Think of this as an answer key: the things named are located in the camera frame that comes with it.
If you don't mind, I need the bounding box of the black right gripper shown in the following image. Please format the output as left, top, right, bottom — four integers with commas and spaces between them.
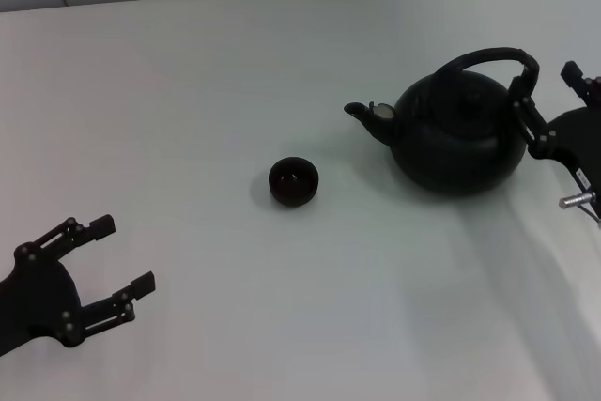
509, 60, 601, 223

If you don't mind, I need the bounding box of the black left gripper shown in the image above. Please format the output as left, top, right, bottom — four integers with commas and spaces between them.
0, 214, 157, 358

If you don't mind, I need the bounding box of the black round teapot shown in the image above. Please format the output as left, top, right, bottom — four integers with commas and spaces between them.
343, 46, 541, 199

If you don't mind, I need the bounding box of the small dark teacup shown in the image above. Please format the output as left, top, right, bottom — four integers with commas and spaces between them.
268, 156, 320, 208

